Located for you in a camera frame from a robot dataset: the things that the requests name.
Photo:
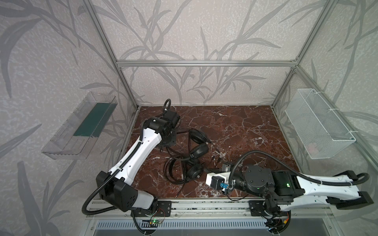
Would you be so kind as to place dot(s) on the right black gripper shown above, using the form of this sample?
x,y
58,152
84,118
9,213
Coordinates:
x,y
223,170

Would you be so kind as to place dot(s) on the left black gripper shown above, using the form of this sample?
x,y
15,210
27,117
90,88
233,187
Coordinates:
x,y
172,137

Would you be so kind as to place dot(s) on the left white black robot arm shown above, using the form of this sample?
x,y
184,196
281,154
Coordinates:
x,y
115,186

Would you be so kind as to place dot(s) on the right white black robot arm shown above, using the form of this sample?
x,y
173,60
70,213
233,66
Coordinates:
x,y
283,190

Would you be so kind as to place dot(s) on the green lit circuit board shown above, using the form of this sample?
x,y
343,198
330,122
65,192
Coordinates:
x,y
155,222

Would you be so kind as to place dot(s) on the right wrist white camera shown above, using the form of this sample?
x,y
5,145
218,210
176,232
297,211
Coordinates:
x,y
219,182

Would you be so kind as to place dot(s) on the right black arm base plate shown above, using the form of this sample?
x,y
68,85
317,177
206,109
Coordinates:
x,y
267,209

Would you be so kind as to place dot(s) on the aluminium front rail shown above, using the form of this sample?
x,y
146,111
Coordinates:
x,y
211,208

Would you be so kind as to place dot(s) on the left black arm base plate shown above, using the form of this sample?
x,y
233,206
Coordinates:
x,y
158,209

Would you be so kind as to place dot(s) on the aluminium frame crossbar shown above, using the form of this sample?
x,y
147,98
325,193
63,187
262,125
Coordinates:
x,y
197,63

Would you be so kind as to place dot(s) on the clear plastic wall tray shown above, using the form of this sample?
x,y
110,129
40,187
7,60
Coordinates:
x,y
80,132

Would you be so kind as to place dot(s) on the white wire mesh basket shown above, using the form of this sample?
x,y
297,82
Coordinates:
x,y
319,128

